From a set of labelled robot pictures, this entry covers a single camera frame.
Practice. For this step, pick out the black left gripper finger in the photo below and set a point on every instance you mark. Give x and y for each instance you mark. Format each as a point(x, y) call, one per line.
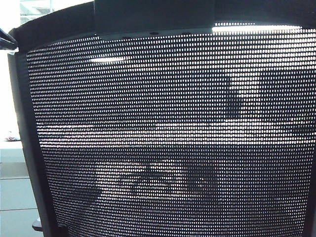
point(7, 39)

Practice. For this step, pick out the black mesh office chair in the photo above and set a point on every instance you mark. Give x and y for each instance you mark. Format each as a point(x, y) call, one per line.
point(61, 24)

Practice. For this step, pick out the ceiling air vent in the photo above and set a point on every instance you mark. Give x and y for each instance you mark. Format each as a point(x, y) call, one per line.
point(45, 10)

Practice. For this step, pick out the white red printed cloth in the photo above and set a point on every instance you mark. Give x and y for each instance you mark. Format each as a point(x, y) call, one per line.
point(11, 137)

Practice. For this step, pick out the ceiling tube light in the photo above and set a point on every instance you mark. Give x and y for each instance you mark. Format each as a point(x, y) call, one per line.
point(256, 28)
point(107, 59)

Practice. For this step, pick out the white office desk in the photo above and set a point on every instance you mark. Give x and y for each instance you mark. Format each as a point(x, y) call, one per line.
point(11, 145)

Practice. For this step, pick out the white drawer cabinet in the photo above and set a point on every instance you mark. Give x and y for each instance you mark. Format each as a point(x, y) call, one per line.
point(14, 192)

